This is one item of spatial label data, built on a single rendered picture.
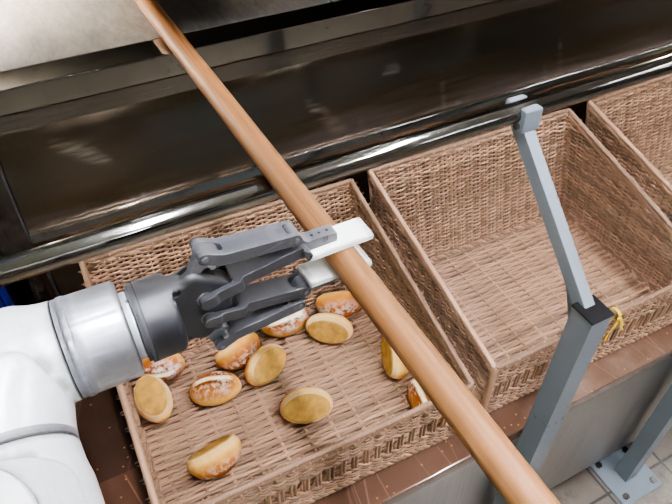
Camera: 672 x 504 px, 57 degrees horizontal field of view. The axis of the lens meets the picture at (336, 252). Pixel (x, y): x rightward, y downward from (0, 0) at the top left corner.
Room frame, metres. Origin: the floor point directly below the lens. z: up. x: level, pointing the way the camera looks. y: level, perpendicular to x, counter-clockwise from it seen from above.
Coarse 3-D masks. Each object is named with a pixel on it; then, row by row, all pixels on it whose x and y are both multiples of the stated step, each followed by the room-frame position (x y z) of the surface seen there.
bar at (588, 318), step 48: (576, 96) 0.80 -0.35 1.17; (384, 144) 0.67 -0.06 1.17; (432, 144) 0.69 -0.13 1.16; (528, 144) 0.74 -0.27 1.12; (240, 192) 0.57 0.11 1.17; (96, 240) 0.49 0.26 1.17; (144, 240) 0.51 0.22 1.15; (576, 288) 0.60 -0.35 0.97; (576, 336) 0.57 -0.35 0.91; (576, 384) 0.57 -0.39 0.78; (528, 432) 0.58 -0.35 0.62; (624, 480) 0.78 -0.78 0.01
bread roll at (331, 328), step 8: (328, 312) 0.84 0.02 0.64; (312, 320) 0.82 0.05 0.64; (320, 320) 0.81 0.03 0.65; (328, 320) 0.81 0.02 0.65; (336, 320) 0.81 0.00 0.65; (344, 320) 0.81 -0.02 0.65; (312, 328) 0.81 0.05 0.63; (320, 328) 0.80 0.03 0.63; (328, 328) 0.80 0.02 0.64; (336, 328) 0.80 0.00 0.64; (344, 328) 0.80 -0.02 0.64; (352, 328) 0.81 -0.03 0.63; (312, 336) 0.80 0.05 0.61; (320, 336) 0.80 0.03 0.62; (328, 336) 0.79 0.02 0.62; (336, 336) 0.79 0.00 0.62; (344, 336) 0.79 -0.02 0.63
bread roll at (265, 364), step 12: (264, 348) 0.74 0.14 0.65; (276, 348) 0.74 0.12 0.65; (252, 360) 0.71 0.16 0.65; (264, 360) 0.71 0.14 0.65; (276, 360) 0.73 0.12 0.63; (252, 372) 0.69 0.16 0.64; (264, 372) 0.70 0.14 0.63; (276, 372) 0.71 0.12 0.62; (252, 384) 0.68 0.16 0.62; (264, 384) 0.69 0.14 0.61
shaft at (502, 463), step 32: (160, 32) 0.93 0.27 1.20; (192, 64) 0.81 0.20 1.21; (224, 96) 0.72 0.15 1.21; (256, 128) 0.65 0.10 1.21; (256, 160) 0.60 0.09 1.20; (288, 192) 0.53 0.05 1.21; (320, 224) 0.47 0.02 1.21; (352, 256) 0.42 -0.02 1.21; (352, 288) 0.39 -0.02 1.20; (384, 288) 0.38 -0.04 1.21; (384, 320) 0.35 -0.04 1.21; (416, 352) 0.31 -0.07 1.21; (448, 384) 0.28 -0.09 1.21; (448, 416) 0.26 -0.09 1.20; (480, 416) 0.25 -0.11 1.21; (480, 448) 0.23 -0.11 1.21; (512, 448) 0.23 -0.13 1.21; (512, 480) 0.20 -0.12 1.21
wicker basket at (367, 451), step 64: (320, 192) 0.98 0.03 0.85; (128, 256) 0.81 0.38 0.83; (384, 256) 0.89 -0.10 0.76; (128, 384) 0.67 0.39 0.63; (320, 384) 0.70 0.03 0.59; (384, 384) 0.70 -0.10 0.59; (192, 448) 0.56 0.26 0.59; (256, 448) 0.56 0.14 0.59; (320, 448) 0.49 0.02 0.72; (384, 448) 0.56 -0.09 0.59
